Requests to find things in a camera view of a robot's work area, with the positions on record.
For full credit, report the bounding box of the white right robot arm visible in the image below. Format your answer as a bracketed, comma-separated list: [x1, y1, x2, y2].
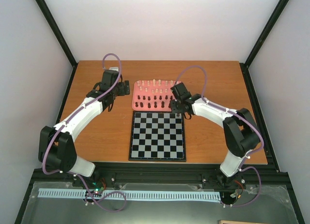
[170, 82, 264, 183]

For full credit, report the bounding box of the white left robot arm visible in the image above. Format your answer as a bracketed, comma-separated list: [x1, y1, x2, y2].
[38, 69, 130, 187]

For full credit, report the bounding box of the pink plastic tray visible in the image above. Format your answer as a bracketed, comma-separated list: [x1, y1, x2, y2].
[132, 80, 180, 112]

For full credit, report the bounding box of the black and white chessboard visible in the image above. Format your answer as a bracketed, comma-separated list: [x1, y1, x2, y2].
[128, 111, 186, 162]

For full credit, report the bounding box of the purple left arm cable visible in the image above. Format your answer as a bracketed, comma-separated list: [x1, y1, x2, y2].
[41, 53, 128, 212]

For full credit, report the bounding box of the black aluminium frame rail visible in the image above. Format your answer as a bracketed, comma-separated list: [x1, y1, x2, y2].
[31, 161, 290, 193]

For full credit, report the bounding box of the light blue cable duct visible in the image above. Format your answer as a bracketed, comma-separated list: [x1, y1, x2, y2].
[37, 188, 221, 203]

